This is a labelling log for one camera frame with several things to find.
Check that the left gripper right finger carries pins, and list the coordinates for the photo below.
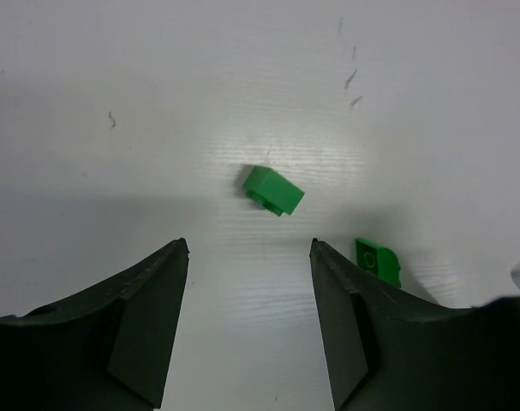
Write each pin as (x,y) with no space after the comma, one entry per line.
(386,349)

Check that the dark green lego brick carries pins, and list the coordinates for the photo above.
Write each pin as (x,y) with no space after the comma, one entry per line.
(270,190)
(378,260)

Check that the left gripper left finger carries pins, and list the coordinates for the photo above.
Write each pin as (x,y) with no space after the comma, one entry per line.
(107,347)

